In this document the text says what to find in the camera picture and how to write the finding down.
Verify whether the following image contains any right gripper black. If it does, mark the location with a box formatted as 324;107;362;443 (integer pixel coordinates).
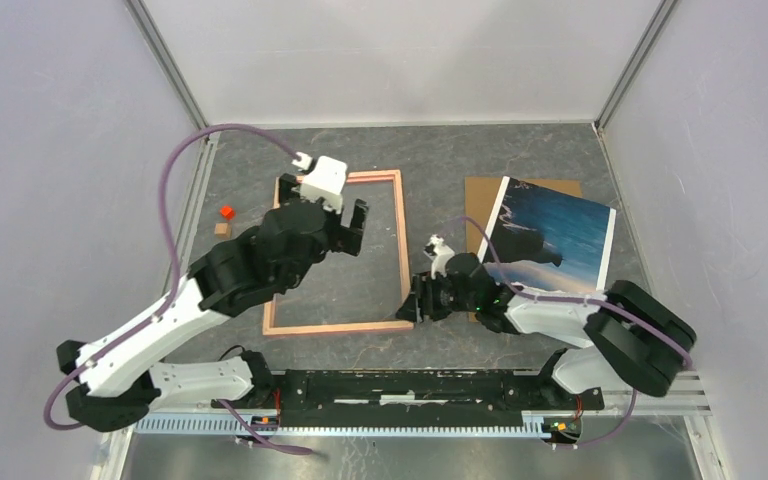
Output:
394;270;478;325

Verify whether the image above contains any pink wooden picture frame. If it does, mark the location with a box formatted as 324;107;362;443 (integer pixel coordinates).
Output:
262;170;413;336

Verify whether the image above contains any blue sea photo print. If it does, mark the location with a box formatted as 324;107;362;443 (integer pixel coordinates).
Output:
466;176;616;293

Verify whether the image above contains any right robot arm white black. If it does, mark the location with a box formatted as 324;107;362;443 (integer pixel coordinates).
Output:
395;253;698;408

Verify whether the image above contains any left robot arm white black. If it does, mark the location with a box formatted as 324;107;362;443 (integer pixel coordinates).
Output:
57;173;368;432

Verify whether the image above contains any small red cube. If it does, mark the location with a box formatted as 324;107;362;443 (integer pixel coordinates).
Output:
219;205;236;222

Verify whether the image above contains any small wooden cube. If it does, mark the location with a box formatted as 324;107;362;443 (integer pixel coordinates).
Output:
214;222;232;239

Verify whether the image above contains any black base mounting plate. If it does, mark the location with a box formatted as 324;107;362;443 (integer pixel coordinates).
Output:
230;369;605;428

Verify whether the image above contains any brown cardboard backing board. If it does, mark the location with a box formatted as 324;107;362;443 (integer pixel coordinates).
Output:
464;176;584;323

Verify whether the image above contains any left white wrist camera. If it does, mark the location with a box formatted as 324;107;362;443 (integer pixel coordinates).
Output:
291;152;348;213

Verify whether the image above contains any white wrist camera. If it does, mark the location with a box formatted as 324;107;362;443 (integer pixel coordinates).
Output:
424;235;456;280
291;152;348;213

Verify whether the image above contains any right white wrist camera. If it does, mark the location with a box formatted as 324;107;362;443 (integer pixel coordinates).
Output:
424;235;456;280

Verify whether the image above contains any white slotted cable duct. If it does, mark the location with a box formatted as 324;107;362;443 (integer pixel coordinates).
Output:
133;413;614;439

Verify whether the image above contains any aluminium rail frame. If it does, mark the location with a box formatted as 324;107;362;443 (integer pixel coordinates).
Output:
90;0;219;479

